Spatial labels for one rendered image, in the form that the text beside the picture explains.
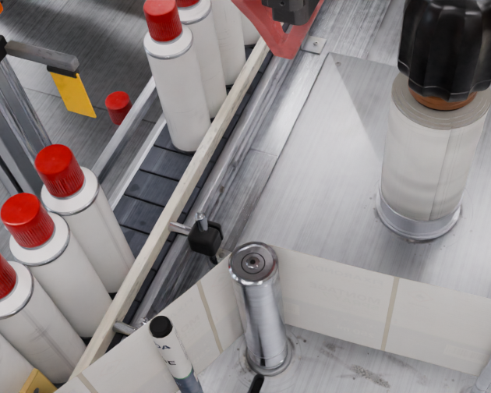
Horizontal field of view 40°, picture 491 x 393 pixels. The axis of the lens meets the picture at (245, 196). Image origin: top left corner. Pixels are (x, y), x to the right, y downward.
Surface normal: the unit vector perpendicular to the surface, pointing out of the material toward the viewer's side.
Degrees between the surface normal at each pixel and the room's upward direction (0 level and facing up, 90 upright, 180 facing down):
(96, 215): 90
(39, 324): 90
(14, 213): 3
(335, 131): 0
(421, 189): 93
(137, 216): 0
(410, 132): 90
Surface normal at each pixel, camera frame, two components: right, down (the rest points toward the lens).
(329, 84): -0.09, -0.56
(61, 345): 0.89, 0.32
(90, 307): 0.66, 0.59
